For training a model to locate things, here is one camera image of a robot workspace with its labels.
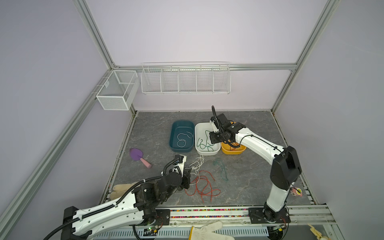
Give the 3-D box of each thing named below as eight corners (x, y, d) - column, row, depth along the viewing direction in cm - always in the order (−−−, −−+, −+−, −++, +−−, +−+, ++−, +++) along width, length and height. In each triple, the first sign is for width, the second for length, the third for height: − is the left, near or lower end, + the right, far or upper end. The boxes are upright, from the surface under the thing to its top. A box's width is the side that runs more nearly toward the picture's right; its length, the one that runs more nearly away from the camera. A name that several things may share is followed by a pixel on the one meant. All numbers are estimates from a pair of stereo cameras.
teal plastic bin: (169, 152, 100) (168, 148, 95) (173, 126, 114) (172, 120, 110) (193, 152, 100) (193, 148, 95) (194, 126, 114) (193, 120, 110)
